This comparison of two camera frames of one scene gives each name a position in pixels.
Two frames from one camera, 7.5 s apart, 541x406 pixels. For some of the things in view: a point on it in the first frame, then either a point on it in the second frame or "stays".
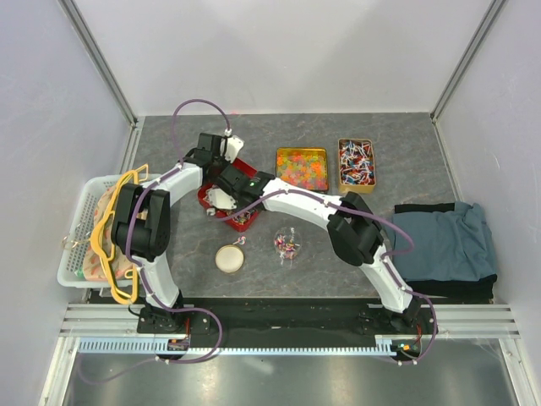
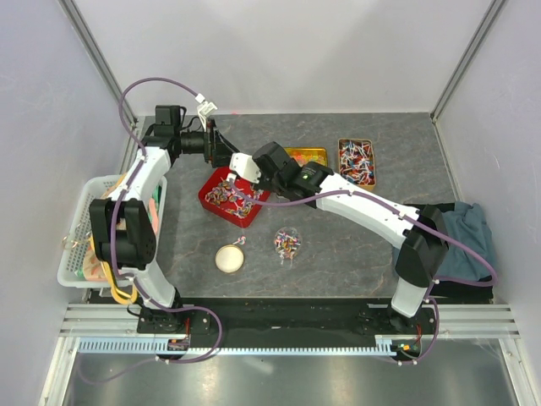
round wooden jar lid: x=229 y=259 stays
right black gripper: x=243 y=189 to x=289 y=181
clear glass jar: x=287 y=246 stays
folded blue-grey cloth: x=449 y=245 stays
